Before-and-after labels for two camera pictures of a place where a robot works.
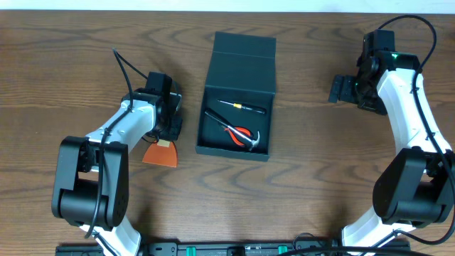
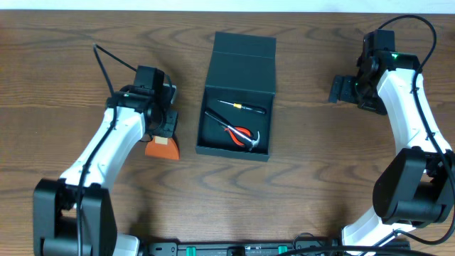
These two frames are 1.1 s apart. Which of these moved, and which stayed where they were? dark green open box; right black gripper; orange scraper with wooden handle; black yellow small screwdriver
Moved: orange scraper with wooden handle
Stayed: dark green open box; right black gripper; black yellow small screwdriver
